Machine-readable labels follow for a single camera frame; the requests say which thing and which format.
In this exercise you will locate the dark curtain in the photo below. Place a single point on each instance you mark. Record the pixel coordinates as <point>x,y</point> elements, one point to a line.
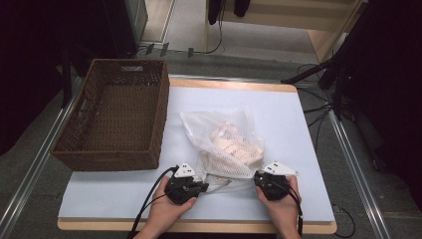
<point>30,66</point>
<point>391,83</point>

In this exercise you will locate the black tripod stand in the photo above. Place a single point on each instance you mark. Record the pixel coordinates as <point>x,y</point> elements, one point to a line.
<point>308,72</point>

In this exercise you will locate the brown wicker basket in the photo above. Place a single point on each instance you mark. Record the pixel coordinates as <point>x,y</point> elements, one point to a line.
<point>116,116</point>

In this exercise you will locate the black stand leg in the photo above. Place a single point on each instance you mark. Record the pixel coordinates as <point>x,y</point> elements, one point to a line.
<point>67,86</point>

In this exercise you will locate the metal frame rail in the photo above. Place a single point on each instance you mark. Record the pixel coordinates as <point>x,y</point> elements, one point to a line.
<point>374,215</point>
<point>36,159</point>

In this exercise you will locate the dark hanging cloth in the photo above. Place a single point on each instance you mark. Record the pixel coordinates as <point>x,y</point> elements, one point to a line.
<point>214,11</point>
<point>241,7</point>

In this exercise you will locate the beige wooden furniture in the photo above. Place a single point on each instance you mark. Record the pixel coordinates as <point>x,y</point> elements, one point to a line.
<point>318,43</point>

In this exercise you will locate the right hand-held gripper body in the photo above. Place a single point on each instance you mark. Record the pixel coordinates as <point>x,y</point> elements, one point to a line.
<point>275,187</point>

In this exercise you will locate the cream printed garment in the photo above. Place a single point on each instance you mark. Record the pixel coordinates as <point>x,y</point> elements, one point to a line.
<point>235,146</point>

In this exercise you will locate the person's right hand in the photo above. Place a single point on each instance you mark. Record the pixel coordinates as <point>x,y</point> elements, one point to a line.
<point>283,214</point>

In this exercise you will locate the white table mat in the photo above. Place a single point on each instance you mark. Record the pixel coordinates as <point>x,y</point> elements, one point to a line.
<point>282,116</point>

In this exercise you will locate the white mesh laundry bag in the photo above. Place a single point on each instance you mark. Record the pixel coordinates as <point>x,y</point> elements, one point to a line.
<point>202,126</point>

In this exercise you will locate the person's left hand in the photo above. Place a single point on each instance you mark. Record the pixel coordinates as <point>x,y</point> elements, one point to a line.
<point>166,212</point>

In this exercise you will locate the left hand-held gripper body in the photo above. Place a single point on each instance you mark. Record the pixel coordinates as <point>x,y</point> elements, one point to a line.
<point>182,189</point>

